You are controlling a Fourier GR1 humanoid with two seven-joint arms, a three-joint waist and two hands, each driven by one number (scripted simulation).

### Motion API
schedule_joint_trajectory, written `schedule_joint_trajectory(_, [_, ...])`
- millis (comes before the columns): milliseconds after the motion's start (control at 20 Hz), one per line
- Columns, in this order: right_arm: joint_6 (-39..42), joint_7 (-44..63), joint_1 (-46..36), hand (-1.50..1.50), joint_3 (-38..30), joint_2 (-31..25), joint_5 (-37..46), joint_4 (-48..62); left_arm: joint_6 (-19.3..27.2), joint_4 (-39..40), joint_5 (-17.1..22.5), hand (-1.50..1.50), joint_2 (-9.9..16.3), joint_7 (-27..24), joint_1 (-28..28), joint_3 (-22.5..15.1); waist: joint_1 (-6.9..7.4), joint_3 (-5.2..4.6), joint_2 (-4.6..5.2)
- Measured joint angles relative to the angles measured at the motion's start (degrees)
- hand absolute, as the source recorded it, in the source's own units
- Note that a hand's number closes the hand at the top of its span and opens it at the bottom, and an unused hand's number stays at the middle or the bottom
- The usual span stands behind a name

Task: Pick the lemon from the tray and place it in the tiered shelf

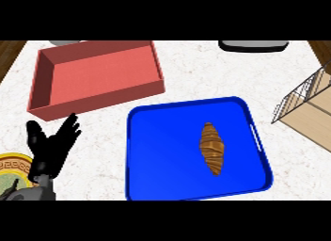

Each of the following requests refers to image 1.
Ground yellow patterned plate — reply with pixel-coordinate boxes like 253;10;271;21
0;152;37;201

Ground red open box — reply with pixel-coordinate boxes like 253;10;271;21
27;40;167;122

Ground blue tray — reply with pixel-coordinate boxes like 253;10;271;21
124;95;275;201

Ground brown croissant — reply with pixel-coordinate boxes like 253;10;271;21
200;121;226;177

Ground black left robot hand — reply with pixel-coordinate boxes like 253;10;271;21
26;112;83;185

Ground wire and wood tiered shelf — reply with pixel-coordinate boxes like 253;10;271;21
271;51;331;160

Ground small grey object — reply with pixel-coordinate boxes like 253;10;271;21
48;40;83;47

